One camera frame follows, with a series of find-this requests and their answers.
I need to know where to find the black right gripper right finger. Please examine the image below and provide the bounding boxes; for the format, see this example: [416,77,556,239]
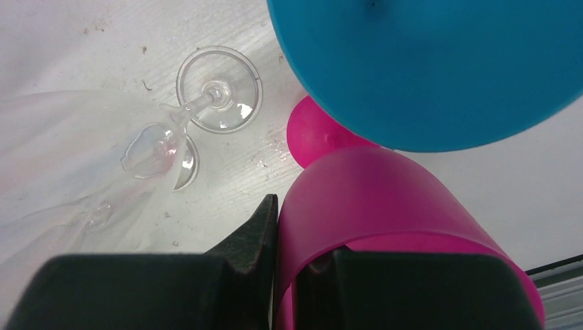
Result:
[294,248,543,329]

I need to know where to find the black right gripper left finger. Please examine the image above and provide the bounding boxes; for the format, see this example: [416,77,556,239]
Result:
[6,194,278,329]

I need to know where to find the pink wine glass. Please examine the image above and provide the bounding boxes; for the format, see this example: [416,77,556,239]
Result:
[272,95,547,330]

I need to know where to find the clear champagne flute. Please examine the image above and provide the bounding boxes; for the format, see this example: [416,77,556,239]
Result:
[1,137,199,286]

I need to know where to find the clear glass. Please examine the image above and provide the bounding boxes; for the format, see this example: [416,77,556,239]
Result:
[1,46,263,221]

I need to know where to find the blue wine glass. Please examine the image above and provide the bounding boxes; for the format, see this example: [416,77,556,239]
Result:
[267,1,582,153]

